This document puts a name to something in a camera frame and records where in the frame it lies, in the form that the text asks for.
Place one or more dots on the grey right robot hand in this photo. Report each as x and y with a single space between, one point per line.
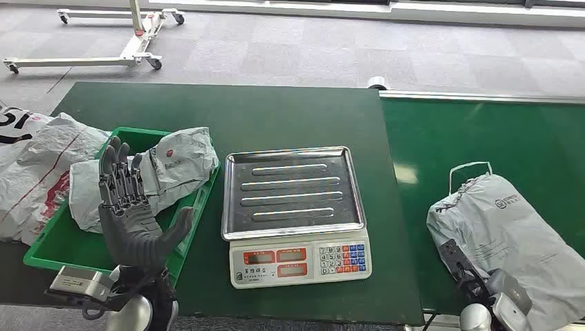
507 283

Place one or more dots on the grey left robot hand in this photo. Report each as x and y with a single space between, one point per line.
130 228

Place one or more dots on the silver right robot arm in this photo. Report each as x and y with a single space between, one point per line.
474 319

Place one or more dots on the grey package with round logo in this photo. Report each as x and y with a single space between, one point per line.
183 164

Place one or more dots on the green conveyor belt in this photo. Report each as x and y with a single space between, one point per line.
480 132

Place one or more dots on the silver conveyor roller end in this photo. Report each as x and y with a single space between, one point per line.
377 83

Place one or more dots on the green plastic crate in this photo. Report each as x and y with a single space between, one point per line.
68 251

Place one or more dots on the white bag with black print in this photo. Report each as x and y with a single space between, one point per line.
18 123

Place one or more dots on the white scale with steel tray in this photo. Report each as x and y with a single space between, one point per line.
292 214

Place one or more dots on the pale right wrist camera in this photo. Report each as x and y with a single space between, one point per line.
509 315

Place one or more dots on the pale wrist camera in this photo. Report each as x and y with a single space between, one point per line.
80 281
509 315

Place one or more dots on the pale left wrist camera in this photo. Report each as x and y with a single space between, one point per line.
80 281

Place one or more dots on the white conveyor side rail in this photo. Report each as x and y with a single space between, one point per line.
438 322

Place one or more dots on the white wheeled stand frame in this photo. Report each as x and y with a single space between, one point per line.
137 43

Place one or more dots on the silver conveyor side rail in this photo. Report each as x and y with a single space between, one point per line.
480 97

